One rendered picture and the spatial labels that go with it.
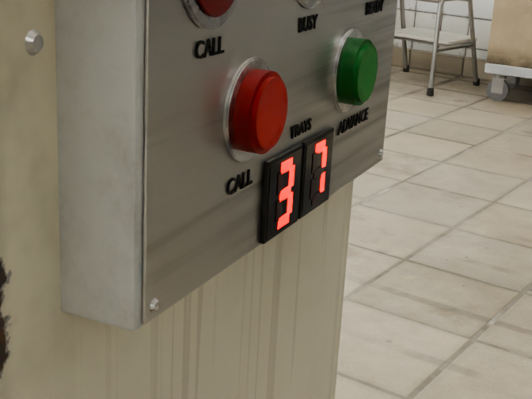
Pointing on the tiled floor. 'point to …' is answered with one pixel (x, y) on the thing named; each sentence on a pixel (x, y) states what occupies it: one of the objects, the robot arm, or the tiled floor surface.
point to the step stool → (435, 37)
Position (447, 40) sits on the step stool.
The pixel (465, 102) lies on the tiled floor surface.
